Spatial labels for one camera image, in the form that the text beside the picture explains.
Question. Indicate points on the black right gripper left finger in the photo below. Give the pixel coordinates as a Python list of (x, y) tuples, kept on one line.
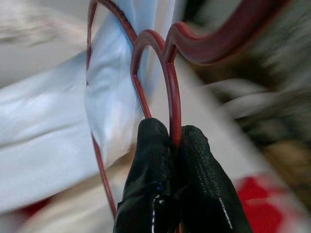
[(150, 170)]

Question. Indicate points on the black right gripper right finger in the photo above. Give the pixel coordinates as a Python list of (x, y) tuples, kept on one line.
[(204, 189)]

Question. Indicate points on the red plastic clothes hanger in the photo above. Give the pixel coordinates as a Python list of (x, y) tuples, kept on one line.
[(175, 104)]

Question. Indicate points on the red jacket with plaid lining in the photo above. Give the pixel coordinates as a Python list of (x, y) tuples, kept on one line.
[(257, 206)]

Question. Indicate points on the white denim jacket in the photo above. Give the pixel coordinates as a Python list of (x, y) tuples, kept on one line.
[(109, 97)]

